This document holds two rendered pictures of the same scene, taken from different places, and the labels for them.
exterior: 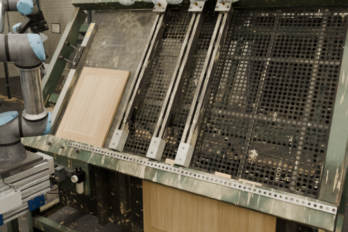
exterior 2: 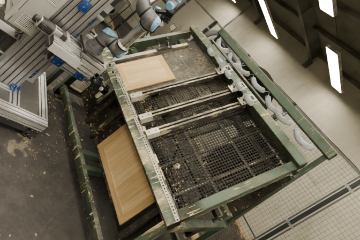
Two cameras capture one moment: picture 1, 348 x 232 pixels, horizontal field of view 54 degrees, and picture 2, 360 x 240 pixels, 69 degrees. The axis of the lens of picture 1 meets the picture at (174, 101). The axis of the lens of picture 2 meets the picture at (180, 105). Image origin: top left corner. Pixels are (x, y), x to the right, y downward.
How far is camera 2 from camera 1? 0.52 m
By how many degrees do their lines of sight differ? 6
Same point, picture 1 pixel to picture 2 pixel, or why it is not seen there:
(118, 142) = (135, 97)
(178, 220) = (116, 157)
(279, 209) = (158, 194)
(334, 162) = (201, 205)
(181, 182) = (137, 140)
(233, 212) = (140, 180)
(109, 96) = (155, 77)
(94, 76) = (160, 63)
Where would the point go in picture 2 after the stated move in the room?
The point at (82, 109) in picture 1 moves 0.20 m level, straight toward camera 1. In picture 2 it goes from (139, 68) to (135, 71)
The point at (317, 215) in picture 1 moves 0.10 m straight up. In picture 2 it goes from (169, 214) to (179, 207)
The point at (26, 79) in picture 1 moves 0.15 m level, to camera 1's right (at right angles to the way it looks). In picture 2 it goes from (136, 29) to (147, 44)
